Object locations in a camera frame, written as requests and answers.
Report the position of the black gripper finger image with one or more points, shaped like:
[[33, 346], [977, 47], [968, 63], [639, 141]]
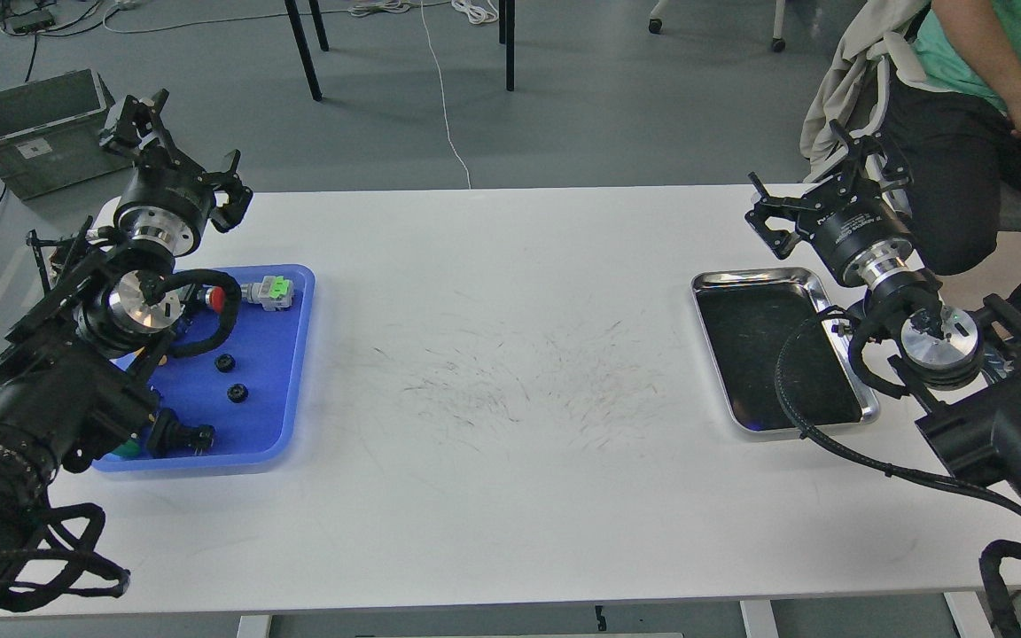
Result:
[[874, 157], [799, 210], [237, 196], [134, 130]]

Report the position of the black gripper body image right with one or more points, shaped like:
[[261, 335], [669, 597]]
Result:
[[848, 220]]

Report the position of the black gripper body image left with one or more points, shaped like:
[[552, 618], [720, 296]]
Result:
[[168, 201]]

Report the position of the small black gear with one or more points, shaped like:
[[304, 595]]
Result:
[[225, 362], [237, 393]]

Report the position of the silver metal tray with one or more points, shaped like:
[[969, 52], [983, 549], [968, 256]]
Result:
[[762, 328]]

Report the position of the blue plastic tray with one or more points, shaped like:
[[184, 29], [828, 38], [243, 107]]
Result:
[[270, 348]]

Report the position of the beige jacket on chair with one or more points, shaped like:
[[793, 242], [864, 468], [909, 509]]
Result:
[[840, 90]]

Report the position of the grey plastic crate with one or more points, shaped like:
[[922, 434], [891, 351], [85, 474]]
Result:
[[50, 133]]

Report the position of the office chair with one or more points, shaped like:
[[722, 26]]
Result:
[[894, 56]]

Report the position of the seated person green shirt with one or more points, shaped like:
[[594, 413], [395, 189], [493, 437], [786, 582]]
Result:
[[960, 136]]

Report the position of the black table legs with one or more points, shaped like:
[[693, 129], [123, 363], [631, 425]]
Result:
[[506, 21]]

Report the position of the red push button switch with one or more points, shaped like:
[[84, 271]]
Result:
[[204, 298]]

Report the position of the grey green connector switch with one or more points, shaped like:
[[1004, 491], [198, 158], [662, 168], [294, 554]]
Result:
[[272, 293]]

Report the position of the black selector switch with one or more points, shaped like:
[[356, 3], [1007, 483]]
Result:
[[169, 436]]

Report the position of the green push button switch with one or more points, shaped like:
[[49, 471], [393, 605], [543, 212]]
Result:
[[129, 450]]

